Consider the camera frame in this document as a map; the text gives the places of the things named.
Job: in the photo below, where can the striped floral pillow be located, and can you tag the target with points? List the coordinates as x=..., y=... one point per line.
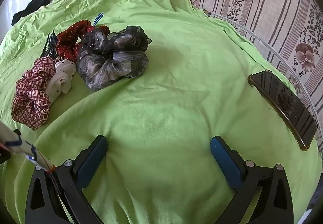
x=288, y=33

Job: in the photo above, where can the green bed cover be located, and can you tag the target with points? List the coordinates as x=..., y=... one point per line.
x=158, y=167

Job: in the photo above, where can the black garment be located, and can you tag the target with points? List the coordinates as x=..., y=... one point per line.
x=32, y=6

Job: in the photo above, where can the black hair claw clips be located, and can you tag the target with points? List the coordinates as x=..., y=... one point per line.
x=50, y=46

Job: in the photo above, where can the white cherry print scrunchie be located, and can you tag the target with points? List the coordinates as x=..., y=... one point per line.
x=61, y=81

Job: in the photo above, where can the red plaid scrunchie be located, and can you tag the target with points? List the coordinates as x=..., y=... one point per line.
x=31, y=104

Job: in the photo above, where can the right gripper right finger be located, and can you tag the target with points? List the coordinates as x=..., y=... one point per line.
x=275, y=201

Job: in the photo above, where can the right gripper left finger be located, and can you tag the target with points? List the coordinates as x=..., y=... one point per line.
x=56, y=197

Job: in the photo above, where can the blue striped strap watch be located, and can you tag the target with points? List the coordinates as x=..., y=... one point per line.
x=97, y=19

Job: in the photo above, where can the black smartphone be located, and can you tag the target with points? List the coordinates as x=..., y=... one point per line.
x=288, y=106

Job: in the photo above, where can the black grey organza scrunchie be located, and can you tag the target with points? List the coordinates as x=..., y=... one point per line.
x=105, y=59

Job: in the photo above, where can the red polka dot scrunchie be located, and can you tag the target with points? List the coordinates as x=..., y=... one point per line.
x=70, y=39

